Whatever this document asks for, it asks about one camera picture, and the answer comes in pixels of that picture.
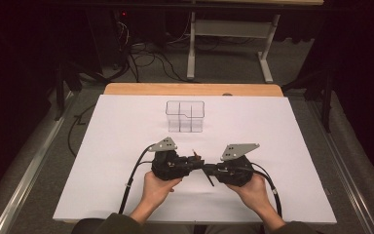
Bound person's left hand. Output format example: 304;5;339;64
141;171;183;210

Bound tangle of floor cables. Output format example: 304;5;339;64
111;19;193;84

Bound wooden table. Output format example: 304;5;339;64
103;82;284;98

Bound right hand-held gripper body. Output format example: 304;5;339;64
213;142;261;188

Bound white metal desk frame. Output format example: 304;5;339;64
186;11;281;84

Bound black metal stand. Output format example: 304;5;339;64
280;69;335;134
53;61;82;122

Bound white table cover sheet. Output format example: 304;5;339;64
52;94;338;225

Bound right hand-held gripper black cable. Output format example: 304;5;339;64
237;162;283;218

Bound clear plastic divided organizer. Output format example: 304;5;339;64
165;99;206;134

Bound left hand-held gripper black cable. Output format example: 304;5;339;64
118;143;159;215

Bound black pencil with orange tip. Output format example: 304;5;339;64
192;149;215;187

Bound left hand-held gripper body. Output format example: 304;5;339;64
147;136;194;181

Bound metal floor rail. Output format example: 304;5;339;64
306;97;374;234
0;91;79;234

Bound black floor cable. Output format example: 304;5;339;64
67;102;96;159

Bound person's right hand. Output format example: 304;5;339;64
225;173;272;210

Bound hand-held gripper black cable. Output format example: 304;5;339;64
118;143;159;215
237;162;283;218

